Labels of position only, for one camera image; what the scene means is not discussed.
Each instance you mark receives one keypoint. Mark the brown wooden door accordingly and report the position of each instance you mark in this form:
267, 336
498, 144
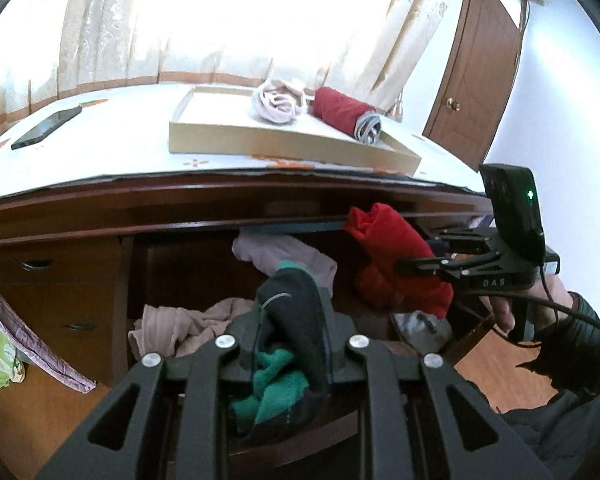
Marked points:
475, 70

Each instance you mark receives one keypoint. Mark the brass door knob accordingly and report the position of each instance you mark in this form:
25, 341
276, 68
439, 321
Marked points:
451, 105

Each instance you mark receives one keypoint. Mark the curtain tassel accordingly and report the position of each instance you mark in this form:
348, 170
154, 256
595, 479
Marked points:
399, 105

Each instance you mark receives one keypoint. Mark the black smartphone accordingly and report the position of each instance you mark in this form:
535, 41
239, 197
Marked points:
45, 127

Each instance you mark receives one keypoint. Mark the bright red underwear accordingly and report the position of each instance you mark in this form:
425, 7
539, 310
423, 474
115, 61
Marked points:
395, 245

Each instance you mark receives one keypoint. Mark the person's right forearm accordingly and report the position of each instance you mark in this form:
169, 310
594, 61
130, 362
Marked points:
580, 350

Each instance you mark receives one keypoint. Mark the wooden desk drawer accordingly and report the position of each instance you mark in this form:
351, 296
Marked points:
190, 270

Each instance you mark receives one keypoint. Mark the purple striped cloth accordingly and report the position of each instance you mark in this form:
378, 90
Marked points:
40, 355

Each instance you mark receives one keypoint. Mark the pinkish grey underwear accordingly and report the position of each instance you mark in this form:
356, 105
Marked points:
280, 252

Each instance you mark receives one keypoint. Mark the person's right hand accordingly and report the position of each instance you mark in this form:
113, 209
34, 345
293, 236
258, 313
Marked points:
505, 310

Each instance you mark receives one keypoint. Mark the black green underwear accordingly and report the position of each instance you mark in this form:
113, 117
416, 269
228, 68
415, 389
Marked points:
300, 310

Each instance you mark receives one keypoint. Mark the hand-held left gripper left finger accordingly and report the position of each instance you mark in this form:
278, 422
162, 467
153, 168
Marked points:
235, 355

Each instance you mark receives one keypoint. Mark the grey navy underwear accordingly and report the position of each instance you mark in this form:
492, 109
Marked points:
420, 327

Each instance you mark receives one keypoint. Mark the small wooden side drawer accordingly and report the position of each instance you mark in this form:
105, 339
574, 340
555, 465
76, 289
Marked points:
30, 262
75, 325

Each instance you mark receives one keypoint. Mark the transom window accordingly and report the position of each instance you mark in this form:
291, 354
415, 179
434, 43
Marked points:
522, 10

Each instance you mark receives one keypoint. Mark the person's dark jacket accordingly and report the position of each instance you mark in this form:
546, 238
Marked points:
570, 435

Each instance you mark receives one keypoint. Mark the shallow cardboard tray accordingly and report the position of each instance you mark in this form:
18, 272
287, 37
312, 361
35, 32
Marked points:
220, 137

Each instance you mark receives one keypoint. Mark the orange cream patterned curtain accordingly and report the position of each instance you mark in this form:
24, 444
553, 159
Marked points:
105, 35

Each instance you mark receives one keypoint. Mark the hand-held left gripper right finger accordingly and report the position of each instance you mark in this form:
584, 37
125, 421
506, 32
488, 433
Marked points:
345, 360

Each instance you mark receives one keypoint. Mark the beige floral underwear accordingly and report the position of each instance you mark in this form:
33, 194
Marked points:
180, 322

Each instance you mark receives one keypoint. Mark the pale pink underwear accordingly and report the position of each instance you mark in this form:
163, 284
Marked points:
280, 100

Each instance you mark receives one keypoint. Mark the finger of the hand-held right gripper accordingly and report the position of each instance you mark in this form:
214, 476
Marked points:
470, 240
420, 265

